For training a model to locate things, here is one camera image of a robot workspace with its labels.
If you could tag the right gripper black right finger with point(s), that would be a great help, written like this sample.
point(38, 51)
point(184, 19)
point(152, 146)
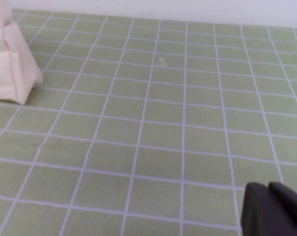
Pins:
point(293, 211)

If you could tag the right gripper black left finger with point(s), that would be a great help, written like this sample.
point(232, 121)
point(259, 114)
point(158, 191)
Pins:
point(257, 214)

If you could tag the cream fabric pencil case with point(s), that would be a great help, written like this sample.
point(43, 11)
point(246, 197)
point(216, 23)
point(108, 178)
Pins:
point(10, 66)

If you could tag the green white-checked tablecloth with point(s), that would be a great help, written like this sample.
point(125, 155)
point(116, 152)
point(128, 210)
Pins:
point(143, 137)

